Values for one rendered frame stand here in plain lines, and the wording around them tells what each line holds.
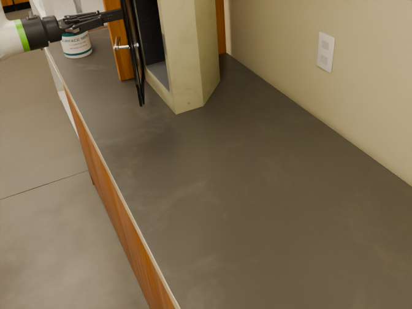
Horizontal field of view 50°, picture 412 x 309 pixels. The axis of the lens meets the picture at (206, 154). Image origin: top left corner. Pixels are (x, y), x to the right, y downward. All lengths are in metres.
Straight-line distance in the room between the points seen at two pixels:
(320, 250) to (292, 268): 0.09
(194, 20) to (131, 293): 1.33
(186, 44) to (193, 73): 0.11
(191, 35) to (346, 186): 0.68
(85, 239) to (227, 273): 1.59
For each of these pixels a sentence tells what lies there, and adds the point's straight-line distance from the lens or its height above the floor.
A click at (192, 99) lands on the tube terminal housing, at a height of 0.98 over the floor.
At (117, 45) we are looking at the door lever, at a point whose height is 1.21.
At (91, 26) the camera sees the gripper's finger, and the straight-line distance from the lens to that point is 1.41.
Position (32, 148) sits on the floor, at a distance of 3.41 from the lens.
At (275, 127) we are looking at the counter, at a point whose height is 0.94.
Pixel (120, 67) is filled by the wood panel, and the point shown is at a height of 1.00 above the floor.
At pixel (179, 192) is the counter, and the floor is 0.94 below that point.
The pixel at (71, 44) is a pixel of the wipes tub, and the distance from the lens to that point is 2.15.
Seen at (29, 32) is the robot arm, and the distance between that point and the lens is 1.39.
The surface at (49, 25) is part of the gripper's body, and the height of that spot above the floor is 1.33.
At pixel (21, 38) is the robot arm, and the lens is 1.39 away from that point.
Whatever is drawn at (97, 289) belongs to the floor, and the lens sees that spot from 2.30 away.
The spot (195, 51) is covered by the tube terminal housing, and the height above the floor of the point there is 1.16.
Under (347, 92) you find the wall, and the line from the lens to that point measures 1.44.
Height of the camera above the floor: 1.76
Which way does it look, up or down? 36 degrees down
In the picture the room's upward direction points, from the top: 5 degrees counter-clockwise
